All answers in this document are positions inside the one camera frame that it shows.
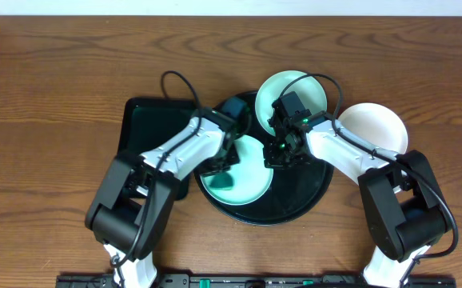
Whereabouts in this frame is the green scrubbing sponge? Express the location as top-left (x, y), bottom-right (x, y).
top-left (206, 172), bottom-right (234, 190)

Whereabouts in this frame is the mint green plate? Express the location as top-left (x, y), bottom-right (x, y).
top-left (254, 70), bottom-right (329, 137)
top-left (200, 135), bottom-right (273, 206)

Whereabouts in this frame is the white plate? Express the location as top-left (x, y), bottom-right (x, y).
top-left (338, 102), bottom-right (408, 154)

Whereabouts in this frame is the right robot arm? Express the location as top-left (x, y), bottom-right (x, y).
top-left (258, 110), bottom-right (458, 287)

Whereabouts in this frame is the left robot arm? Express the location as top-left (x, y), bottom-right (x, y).
top-left (85, 108), bottom-right (241, 287)

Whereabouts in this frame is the round black tray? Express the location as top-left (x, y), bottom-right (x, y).
top-left (194, 91), bottom-right (334, 226)

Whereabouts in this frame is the rectangular black tray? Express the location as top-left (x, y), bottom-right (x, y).
top-left (117, 97), bottom-right (200, 201)

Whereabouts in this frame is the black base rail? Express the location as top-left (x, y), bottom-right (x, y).
top-left (54, 273), bottom-right (457, 288)

